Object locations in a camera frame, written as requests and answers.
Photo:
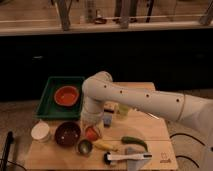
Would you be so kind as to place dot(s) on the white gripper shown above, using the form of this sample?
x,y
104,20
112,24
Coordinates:
x,y
91,119

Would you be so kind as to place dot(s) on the red orange apple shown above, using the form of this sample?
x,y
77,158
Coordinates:
x,y
91,134

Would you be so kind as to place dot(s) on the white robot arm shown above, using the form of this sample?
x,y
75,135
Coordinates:
x,y
191,111

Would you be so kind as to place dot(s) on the small metal cup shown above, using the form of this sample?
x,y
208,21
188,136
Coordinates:
x,y
84,147

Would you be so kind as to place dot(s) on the green plastic cup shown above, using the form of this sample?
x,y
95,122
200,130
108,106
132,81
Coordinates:
x,y
123,110

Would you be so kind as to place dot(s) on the white paper cup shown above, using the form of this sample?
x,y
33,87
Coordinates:
x,y
41,132

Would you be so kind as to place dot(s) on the yellow banana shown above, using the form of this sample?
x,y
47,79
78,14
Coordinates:
x,y
101,144

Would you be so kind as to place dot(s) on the blue sponge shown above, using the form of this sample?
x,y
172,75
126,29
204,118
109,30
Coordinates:
x,y
107,120

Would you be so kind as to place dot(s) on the black rectangular block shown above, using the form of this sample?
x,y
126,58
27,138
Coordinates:
x,y
110,107

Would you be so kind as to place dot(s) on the dark maroon bowl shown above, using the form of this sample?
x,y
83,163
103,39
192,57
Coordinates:
x,y
67,134

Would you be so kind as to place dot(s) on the green chili pepper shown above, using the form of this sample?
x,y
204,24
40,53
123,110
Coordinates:
x,y
134,140

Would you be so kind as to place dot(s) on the green plastic tray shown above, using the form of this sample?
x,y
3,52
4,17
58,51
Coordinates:
x,y
48,109

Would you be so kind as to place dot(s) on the orange bowl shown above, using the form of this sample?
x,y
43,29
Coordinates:
x,y
66,96

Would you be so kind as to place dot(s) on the grey cloth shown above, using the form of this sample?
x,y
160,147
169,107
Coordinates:
x,y
136,165

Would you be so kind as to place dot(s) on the black stand at left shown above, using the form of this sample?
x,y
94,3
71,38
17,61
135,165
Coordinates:
x,y
6,150

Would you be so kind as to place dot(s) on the white handled brush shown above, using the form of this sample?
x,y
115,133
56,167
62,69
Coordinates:
x,y
108,157

